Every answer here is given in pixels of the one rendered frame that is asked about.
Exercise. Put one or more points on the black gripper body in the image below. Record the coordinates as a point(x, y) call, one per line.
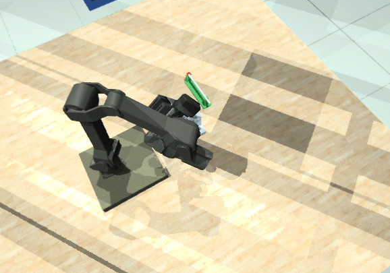
point(185, 105)

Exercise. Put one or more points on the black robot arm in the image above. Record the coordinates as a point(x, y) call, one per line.
point(178, 135)

